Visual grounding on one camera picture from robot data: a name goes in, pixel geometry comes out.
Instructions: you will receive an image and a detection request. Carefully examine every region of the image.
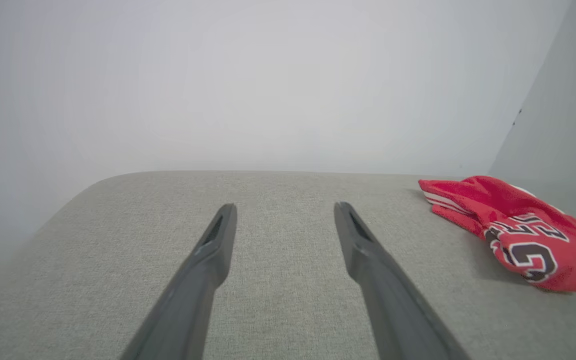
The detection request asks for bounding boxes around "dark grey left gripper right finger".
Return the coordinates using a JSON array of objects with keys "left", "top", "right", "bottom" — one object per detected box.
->
[{"left": 334, "top": 201, "right": 471, "bottom": 360}]

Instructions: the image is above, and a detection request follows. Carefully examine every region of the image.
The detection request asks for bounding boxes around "red white basketball jersey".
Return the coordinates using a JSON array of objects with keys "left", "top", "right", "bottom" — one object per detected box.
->
[{"left": 419, "top": 175, "right": 576, "bottom": 293}]

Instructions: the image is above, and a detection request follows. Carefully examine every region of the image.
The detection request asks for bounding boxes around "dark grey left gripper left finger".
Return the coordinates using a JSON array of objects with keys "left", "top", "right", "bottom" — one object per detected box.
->
[{"left": 120, "top": 202, "right": 238, "bottom": 360}]

